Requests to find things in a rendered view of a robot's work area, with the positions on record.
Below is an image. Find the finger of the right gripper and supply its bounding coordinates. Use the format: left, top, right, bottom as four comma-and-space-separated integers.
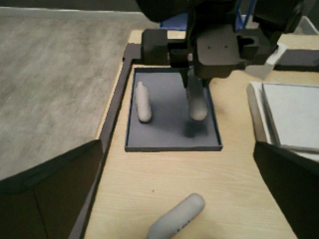
169, 56, 189, 89
202, 78, 213, 88

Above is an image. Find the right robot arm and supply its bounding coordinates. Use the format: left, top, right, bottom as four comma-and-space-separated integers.
136, 0, 305, 79

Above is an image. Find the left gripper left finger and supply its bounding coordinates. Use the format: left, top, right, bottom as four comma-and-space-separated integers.
0, 139, 104, 239

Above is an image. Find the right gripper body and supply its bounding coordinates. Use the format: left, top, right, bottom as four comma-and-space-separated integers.
141, 0, 272, 66

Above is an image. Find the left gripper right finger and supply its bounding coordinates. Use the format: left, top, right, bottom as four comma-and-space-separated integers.
253, 141, 319, 239

